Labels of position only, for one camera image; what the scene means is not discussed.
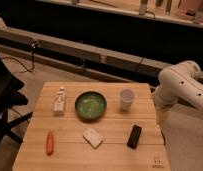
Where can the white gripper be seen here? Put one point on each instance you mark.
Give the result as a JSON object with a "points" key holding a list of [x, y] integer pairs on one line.
{"points": [[164, 99]]}

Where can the green ceramic bowl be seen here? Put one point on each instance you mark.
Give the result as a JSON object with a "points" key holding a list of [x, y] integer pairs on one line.
{"points": [[90, 105]]}

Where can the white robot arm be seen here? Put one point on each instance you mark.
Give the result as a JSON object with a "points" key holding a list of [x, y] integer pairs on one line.
{"points": [[177, 82]]}

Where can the black rectangular phone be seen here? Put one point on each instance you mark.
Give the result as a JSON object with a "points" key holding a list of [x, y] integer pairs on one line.
{"points": [[134, 136]]}

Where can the white plastic cup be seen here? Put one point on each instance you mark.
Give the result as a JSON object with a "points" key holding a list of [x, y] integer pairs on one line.
{"points": [[126, 99]]}

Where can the white sponge block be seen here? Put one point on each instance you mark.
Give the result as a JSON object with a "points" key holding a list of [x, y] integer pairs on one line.
{"points": [[93, 137]]}

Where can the wooden table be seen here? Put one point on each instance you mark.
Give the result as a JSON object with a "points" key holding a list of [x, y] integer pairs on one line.
{"points": [[125, 138]]}

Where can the white tube bottle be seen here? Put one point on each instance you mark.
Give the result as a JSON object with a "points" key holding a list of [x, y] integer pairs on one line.
{"points": [[59, 103]]}

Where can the orange carrot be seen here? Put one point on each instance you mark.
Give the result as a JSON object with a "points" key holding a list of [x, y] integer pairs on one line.
{"points": [[49, 143]]}

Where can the black office chair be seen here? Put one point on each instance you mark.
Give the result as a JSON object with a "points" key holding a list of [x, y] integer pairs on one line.
{"points": [[9, 97]]}

